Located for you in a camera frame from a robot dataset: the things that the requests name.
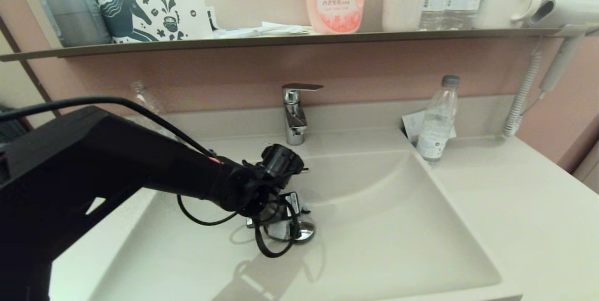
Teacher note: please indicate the clear plastic bottle without cap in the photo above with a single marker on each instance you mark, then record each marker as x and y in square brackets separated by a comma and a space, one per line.
[145, 102]

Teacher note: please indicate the white sink basin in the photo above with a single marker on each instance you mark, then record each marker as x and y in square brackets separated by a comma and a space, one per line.
[398, 245]

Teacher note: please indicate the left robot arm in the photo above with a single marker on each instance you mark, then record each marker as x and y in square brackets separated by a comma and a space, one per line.
[93, 160]

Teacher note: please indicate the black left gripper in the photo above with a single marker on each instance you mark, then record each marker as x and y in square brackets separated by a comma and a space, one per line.
[290, 200]

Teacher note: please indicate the white hair dryer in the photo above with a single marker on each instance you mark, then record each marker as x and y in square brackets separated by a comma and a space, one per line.
[568, 11]

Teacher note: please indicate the dark item in bag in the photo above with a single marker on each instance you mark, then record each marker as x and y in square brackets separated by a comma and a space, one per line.
[9, 131]

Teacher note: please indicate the small printed paper card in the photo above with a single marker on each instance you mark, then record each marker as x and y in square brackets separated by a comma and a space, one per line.
[411, 125]

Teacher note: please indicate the grey matte bottle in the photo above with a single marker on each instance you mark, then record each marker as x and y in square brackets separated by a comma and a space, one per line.
[72, 6]

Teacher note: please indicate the grey metal wall shelf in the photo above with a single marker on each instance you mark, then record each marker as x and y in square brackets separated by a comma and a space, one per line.
[281, 40]

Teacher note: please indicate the white pouch horse print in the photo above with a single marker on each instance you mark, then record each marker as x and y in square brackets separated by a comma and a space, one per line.
[152, 8]

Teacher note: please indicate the clear plastic bottle grey cap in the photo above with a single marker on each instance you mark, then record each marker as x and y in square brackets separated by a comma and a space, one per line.
[435, 132]

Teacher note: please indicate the white paper packets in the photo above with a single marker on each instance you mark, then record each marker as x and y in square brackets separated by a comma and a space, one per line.
[271, 29]

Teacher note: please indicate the chrome drain stopper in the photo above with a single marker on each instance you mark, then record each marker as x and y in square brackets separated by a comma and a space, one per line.
[308, 231]

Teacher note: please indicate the chrome sink faucet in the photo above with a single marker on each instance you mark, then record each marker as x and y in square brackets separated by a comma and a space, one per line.
[295, 123]

